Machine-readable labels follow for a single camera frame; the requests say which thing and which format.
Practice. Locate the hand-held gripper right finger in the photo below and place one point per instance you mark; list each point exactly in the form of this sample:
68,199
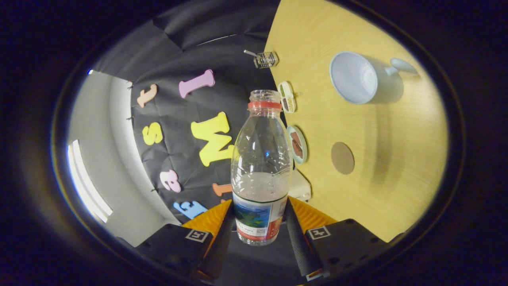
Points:
299,246

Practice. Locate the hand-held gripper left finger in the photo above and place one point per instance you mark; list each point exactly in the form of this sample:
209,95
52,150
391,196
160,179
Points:
222,246

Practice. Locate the clear plastic juice bottle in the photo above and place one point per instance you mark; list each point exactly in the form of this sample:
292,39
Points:
260,214

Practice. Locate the round brown coaster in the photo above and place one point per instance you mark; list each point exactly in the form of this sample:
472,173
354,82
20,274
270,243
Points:
343,158

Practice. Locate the white cup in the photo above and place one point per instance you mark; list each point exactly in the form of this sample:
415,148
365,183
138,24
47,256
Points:
353,77

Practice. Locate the white toaster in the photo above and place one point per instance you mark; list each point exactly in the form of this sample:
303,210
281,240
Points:
301,188

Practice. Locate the pale green plate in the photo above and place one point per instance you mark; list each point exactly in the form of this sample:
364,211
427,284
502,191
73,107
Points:
298,161

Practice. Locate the brown meat slices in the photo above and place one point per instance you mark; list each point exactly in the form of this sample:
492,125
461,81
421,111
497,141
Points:
297,145

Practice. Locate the wooden table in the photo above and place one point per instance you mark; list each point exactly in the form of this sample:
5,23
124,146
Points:
397,159

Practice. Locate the large ceiling light panel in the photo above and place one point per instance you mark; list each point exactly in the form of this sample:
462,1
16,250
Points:
85,186

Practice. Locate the white divided condiment dish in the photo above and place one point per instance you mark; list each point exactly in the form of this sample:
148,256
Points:
286,97

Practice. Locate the black backdrop cloth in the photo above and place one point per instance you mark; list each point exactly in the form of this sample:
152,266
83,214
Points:
238,59

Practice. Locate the small glass jar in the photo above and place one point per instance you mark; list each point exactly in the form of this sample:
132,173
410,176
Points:
266,60

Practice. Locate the metal spoon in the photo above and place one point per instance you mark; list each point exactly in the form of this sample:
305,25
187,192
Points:
250,53

